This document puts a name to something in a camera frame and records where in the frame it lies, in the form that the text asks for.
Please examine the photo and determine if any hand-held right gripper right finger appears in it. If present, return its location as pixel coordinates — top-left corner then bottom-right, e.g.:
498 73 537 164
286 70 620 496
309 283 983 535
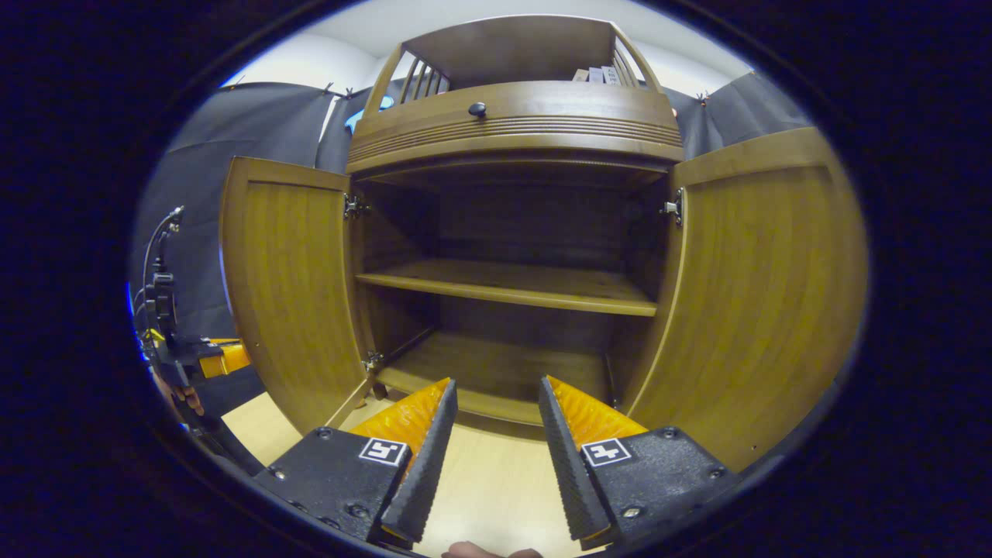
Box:
539 375 741 542

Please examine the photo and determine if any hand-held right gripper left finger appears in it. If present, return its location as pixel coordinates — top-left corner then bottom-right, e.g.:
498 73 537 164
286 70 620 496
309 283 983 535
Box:
254 377 460 543

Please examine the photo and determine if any wooden cabinet door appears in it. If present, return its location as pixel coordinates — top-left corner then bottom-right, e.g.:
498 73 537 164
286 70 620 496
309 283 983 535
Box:
219 157 373 435
620 126 869 474

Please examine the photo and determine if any wooden double-door shoe cabinet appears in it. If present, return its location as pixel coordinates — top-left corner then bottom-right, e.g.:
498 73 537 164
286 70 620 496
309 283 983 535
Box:
219 14 869 474

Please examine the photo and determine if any wooden inner cabinet shelf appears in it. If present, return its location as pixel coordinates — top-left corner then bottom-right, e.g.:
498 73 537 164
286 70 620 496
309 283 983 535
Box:
355 260 658 317

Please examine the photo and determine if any wooden cabinet drawer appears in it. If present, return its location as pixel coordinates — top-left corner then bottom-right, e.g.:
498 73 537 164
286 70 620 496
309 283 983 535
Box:
345 81 684 175

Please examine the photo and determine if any black backdrop cloth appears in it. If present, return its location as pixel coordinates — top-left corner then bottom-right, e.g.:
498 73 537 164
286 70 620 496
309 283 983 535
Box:
128 71 815 419

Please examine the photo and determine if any thin grey cable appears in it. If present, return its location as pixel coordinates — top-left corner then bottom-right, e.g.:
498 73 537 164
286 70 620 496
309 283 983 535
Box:
142 205 185 291

